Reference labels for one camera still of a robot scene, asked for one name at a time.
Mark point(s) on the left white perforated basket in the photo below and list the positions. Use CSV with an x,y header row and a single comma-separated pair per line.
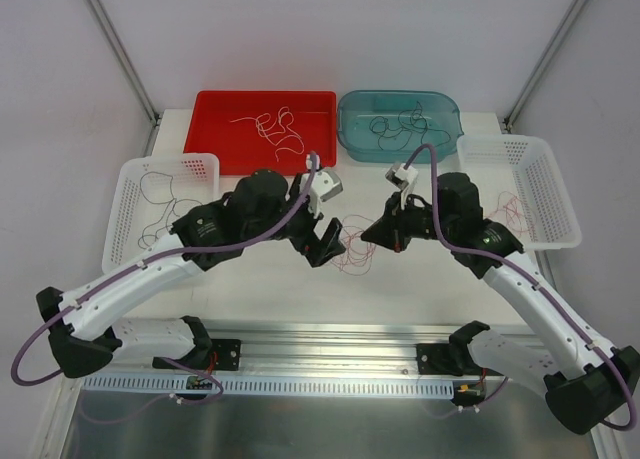
x,y
151,194

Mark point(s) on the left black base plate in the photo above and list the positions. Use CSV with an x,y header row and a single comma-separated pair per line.
x,y
225,354

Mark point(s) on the white slotted cable duct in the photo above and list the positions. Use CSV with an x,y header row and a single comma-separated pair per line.
x,y
273,386

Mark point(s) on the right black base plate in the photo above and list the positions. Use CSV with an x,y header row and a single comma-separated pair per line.
x,y
444,359

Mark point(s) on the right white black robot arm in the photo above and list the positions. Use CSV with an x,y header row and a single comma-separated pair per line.
x,y
583,377

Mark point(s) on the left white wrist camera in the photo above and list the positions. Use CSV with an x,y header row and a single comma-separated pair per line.
x,y
325,185

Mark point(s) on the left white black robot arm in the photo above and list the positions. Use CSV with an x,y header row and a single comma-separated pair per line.
x,y
89,327

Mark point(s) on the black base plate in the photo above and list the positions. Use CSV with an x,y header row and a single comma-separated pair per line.
x,y
444,359
225,354

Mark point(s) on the right aluminium frame post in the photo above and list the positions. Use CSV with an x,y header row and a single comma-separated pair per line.
x,y
543,65

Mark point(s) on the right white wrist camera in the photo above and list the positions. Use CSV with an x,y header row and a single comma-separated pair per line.
x,y
404,177

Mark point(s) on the red plastic tray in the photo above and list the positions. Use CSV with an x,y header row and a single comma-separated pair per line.
x,y
250,130

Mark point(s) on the white perforated basket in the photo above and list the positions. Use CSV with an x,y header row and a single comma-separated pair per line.
x,y
151,194
521,186

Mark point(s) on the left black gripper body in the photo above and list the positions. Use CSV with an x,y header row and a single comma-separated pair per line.
x,y
310,239

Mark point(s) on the aluminium frame post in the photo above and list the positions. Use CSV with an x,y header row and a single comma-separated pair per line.
x,y
117,48
543,65

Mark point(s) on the right white perforated basket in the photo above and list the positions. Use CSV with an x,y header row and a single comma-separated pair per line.
x,y
521,186

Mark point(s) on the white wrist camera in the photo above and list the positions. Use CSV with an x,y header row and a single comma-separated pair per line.
x,y
404,177
325,185

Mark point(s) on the left aluminium frame post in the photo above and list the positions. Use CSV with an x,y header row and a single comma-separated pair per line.
x,y
117,48

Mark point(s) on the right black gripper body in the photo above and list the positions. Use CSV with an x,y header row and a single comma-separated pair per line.
x,y
397,224

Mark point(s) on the teal translucent plastic tub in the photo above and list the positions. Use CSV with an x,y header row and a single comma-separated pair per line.
x,y
387,126

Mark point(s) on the aluminium mounting rail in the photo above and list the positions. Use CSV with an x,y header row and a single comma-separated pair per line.
x,y
328,350

